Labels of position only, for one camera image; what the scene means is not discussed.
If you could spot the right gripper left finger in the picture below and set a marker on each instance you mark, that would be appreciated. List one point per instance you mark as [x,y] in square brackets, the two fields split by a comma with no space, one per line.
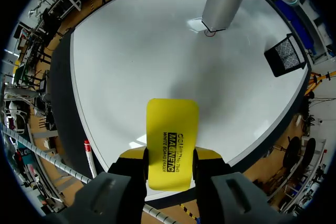
[105,197]

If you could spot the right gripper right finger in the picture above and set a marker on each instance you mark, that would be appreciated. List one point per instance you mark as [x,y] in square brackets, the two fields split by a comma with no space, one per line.
[231,200]

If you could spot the yellow whiteboard eraser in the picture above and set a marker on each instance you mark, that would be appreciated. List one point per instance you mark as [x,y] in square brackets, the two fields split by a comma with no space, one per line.
[172,121]

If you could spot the large whiteboard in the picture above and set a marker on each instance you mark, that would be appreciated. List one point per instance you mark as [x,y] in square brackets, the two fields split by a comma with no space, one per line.
[147,58]

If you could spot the white marker with red cap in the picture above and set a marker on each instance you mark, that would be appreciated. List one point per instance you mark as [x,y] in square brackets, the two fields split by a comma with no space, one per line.
[90,158]

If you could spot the black mesh cup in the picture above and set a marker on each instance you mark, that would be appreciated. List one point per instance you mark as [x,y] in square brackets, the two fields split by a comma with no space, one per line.
[287,54]

